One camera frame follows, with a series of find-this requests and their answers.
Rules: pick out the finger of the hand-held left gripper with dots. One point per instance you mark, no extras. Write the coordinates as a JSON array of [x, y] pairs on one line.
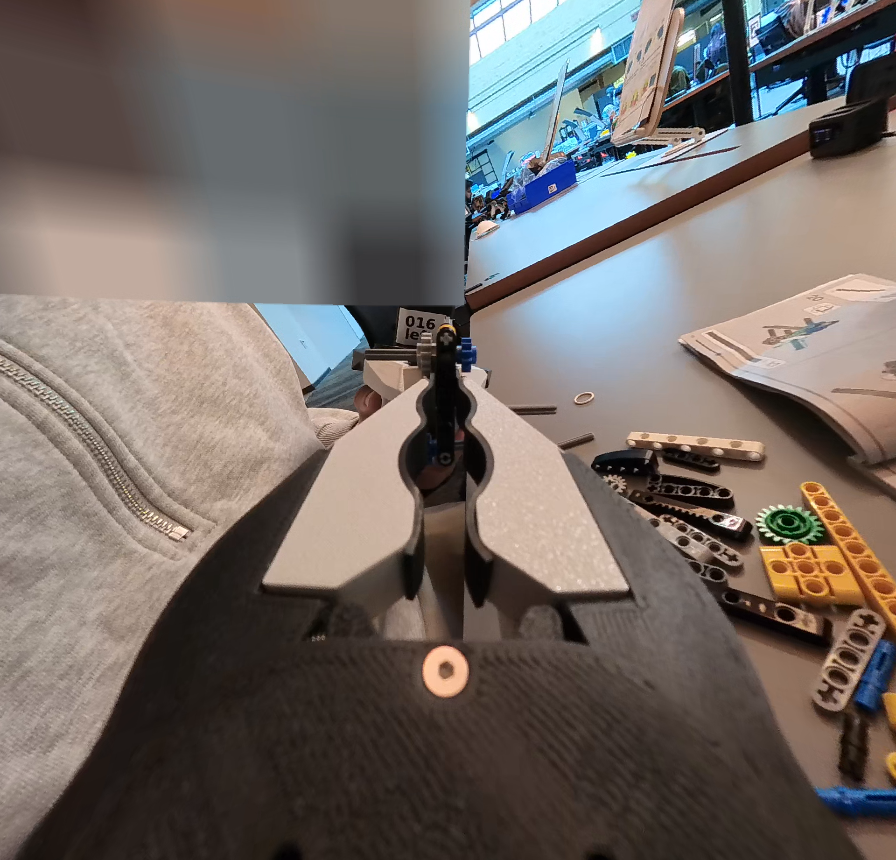
[[392, 380], [479, 378]]

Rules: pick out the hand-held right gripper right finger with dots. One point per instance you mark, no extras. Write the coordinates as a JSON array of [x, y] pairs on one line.
[[546, 524]]

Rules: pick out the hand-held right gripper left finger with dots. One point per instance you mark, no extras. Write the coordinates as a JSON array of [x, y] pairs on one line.
[[350, 517]]

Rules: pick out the black lego gear assembly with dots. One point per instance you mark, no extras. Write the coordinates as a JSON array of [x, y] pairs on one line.
[[444, 398]]

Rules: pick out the person's left forearm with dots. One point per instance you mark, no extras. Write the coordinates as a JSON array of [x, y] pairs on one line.
[[336, 426]]

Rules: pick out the dark lego axle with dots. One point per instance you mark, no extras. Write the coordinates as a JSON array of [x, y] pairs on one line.
[[533, 408]]

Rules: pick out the grey lego gear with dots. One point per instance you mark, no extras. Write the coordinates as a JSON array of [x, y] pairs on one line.
[[614, 483]]

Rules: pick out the grey ridged lego rod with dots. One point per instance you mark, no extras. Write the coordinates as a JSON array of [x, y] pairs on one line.
[[575, 441]]

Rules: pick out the black curved lego panel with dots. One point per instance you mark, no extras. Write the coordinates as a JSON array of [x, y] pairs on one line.
[[626, 463]]

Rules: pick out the white long lego beam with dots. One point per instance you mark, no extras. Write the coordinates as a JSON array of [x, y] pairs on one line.
[[693, 445]]

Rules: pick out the dark grey short lego beam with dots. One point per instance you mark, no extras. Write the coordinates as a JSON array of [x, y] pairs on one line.
[[707, 573]]

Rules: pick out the green lego gear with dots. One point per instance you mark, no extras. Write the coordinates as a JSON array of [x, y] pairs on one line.
[[789, 525]]

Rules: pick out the black long lego beam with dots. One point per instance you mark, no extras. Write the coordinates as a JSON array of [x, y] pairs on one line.
[[777, 615]]

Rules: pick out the yellow T-shaped lego beam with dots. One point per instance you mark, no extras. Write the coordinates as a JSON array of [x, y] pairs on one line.
[[805, 576]]

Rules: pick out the yellow long lego beam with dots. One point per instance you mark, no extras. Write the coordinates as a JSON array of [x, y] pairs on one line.
[[847, 545]]

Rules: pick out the lego instruction booklet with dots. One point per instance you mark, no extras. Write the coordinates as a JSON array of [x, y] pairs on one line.
[[805, 356]]

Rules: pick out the thin grey lego beam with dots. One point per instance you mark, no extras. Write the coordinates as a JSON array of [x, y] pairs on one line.
[[850, 657]]

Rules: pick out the cluster of small lego pins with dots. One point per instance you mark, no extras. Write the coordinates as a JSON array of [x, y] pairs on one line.
[[871, 678]]

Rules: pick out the person's left hand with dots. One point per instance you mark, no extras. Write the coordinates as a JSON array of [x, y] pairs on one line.
[[367, 401]]

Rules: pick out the white cap-shaped object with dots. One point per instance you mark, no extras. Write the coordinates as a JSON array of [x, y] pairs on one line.
[[484, 230]]

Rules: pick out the blue plastic bin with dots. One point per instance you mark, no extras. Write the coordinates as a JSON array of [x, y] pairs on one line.
[[549, 191]]

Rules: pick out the tan board on stand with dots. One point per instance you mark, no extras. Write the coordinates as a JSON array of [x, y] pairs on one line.
[[651, 47], [556, 110]]

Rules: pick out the black box device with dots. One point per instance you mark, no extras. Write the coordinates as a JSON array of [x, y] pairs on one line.
[[847, 128]]

